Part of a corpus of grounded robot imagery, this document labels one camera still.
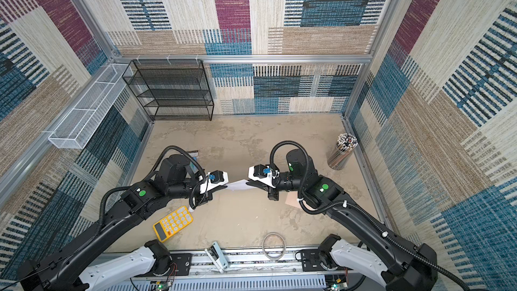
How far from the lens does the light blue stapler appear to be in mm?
728

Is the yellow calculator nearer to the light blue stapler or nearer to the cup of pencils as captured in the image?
the light blue stapler

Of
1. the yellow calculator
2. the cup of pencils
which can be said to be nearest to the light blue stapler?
the yellow calculator
